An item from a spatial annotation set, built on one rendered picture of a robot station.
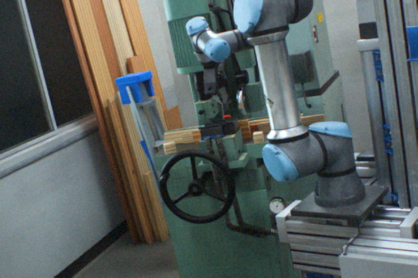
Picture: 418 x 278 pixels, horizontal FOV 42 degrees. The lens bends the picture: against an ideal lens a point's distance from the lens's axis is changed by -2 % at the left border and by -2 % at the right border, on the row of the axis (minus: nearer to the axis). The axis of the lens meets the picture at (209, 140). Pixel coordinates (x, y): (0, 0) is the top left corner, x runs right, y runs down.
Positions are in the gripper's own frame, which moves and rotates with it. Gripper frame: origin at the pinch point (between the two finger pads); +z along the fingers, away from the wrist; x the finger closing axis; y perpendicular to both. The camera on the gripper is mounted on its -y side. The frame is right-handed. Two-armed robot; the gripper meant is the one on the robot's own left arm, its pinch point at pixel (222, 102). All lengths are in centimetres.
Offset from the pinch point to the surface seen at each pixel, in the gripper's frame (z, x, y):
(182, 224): 43, 27, -23
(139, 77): 37, 65, 77
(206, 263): 59, 21, -32
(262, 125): 21.7, -10.3, 7.6
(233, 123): 4.9, -3.4, -6.8
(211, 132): 4.9, 4.6, -10.2
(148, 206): 133, 95, 65
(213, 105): 10.9, 7.9, 12.0
